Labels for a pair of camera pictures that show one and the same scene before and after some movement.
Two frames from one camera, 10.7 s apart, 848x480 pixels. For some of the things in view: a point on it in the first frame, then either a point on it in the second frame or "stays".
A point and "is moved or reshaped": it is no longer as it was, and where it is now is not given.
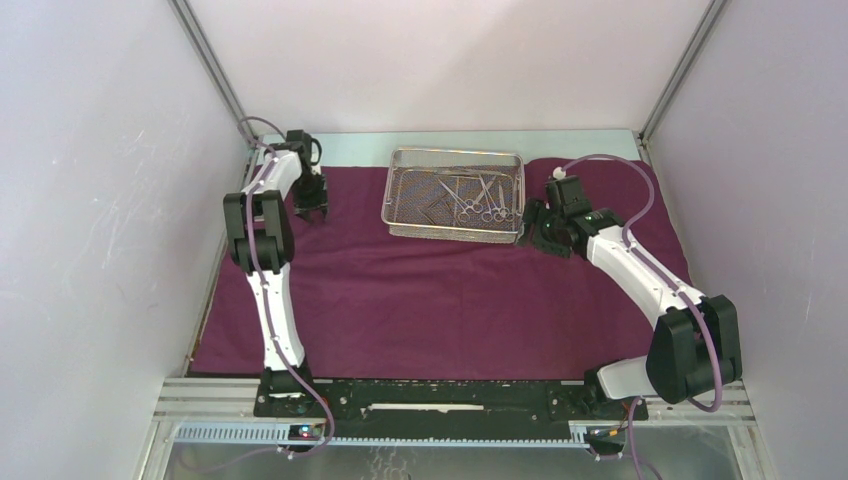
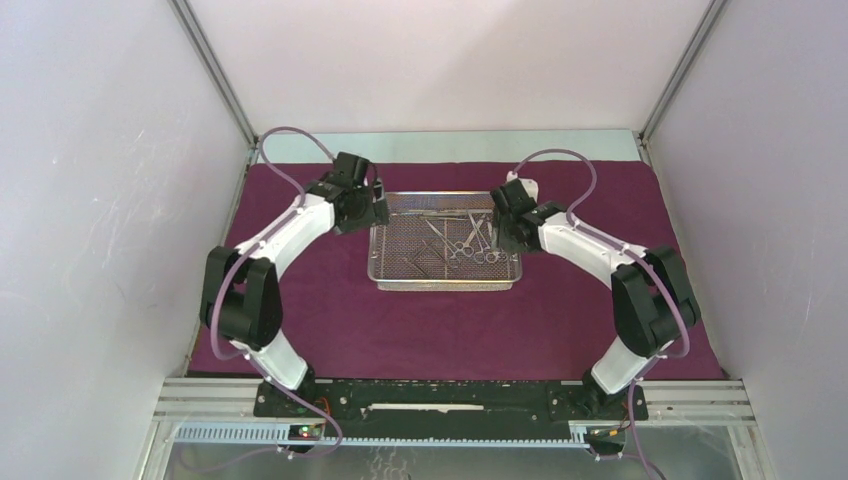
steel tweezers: x=424 y=211 → x=418 y=255
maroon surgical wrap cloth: x=374 y=306 is moved or reshaped
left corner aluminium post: x=215 y=68 stays
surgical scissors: x=487 y=217 → x=479 y=256
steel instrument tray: x=455 y=195 → x=441 y=240
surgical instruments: x=467 y=212 → x=453 y=259
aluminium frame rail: x=196 y=400 stays
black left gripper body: x=309 y=192 → x=366 y=214
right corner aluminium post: x=701 y=30 stays
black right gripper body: x=548 y=223 → x=507 y=239
